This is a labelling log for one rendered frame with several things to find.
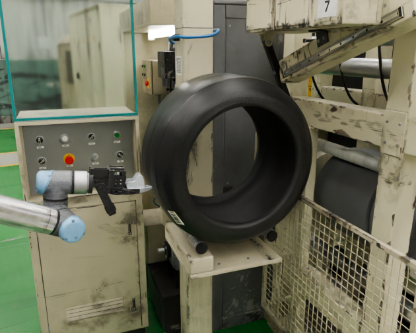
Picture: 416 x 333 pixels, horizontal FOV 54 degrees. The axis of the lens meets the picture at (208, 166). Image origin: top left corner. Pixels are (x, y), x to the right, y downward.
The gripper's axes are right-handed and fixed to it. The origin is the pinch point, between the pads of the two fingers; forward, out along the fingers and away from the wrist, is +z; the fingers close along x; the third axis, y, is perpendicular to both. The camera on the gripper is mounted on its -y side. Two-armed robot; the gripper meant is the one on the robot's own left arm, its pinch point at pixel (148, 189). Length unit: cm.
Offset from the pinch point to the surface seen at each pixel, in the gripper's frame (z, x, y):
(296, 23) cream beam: 41, -11, 60
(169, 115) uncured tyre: 3.3, -6.1, 26.3
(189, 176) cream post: 24.4, 28.3, -3.3
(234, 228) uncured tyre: 28.4, -12.7, -10.1
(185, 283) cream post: 29, 30, -56
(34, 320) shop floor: -38, 104, -117
